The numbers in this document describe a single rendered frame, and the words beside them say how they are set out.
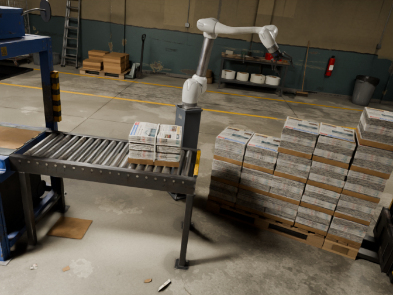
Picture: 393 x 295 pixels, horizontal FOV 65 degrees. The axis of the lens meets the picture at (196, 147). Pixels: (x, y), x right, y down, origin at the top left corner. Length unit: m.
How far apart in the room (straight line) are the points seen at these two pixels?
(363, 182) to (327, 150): 0.39
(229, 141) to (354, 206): 1.19
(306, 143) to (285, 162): 0.25
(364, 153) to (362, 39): 7.45
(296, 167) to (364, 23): 7.53
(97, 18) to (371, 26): 7.54
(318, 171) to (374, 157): 0.43
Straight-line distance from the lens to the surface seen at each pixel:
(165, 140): 2.21
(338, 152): 2.78
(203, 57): 3.14
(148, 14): 9.45
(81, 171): 2.35
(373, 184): 2.90
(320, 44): 9.68
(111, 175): 2.28
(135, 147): 2.27
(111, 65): 8.72
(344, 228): 3.10
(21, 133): 2.92
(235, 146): 2.87
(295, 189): 2.93
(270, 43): 2.83
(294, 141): 2.76
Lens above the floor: 1.88
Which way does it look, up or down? 24 degrees down
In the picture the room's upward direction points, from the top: 7 degrees clockwise
